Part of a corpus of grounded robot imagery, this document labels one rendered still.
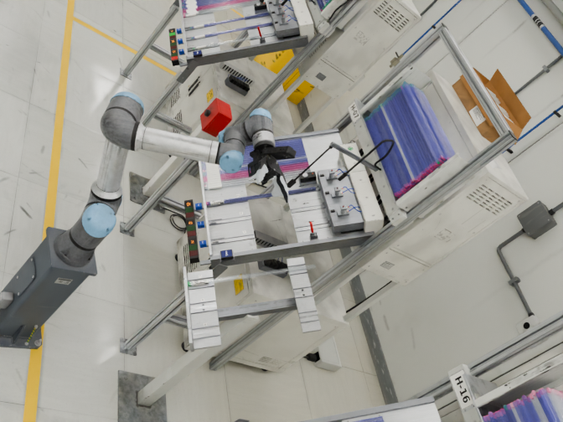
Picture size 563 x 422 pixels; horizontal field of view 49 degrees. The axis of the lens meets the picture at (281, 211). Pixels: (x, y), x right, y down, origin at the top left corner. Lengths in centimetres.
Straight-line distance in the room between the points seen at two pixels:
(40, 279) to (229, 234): 79
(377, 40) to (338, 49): 24
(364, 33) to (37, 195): 203
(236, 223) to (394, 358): 197
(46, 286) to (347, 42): 222
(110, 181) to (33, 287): 51
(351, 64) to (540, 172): 135
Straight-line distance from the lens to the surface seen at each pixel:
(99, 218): 232
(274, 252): 263
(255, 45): 368
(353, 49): 383
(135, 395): 300
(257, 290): 287
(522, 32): 478
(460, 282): 417
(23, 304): 262
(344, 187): 279
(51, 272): 245
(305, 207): 278
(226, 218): 276
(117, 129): 207
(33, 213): 329
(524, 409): 206
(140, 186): 382
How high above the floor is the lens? 231
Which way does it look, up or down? 30 degrees down
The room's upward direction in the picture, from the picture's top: 48 degrees clockwise
